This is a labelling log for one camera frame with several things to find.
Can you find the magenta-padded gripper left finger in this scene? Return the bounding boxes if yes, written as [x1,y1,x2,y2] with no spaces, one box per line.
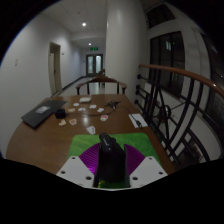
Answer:
[56,142,101,187]

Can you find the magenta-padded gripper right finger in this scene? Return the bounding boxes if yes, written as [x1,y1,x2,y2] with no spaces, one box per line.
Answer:
[123,143,169,188]

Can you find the black computer mouse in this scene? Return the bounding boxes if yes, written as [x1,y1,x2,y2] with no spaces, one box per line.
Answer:
[93,132,130,188]

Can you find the white figure sticker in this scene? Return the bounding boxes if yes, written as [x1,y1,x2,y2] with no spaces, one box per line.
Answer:
[85,125,97,136]

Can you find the white card with pen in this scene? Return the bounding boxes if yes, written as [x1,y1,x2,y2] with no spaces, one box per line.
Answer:
[128,113,149,130]

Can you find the small black box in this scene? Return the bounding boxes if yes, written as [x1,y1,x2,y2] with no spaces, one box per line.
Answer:
[54,108,68,120]

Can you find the black closed laptop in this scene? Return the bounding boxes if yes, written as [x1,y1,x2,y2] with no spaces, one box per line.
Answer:
[20,99,69,130]

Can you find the small white box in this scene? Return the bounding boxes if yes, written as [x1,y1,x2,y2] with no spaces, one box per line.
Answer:
[79,96,92,104]

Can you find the black railing with wooden handrail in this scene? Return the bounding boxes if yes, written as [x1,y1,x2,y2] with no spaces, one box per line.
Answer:
[134,63,224,173]

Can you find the side doorway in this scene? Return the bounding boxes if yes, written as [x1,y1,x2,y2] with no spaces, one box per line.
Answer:
[48,41,63,96]

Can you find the glass double door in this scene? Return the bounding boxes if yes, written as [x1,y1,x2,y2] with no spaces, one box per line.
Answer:
[85,53,104,77]

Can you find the tall dark window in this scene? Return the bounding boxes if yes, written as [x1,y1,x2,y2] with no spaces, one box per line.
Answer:
[148,30,186,98]

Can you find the small dark transom window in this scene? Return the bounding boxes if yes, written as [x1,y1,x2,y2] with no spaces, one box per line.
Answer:
[146,3,176,29]

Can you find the black cable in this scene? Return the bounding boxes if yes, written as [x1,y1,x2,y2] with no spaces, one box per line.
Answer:
[65,100,143,129]

